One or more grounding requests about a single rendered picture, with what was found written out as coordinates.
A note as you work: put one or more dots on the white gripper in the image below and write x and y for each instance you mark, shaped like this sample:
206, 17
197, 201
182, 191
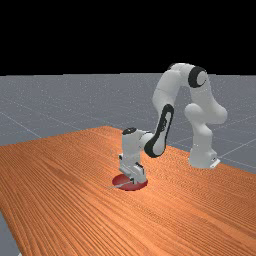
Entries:
132, 167

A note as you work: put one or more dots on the grey fork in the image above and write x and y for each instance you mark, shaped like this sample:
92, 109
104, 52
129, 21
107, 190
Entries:
120, 185

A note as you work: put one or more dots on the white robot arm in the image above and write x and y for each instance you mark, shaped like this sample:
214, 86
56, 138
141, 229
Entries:
200, 110

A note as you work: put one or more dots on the red plate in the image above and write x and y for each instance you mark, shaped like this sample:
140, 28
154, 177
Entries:
137, 186

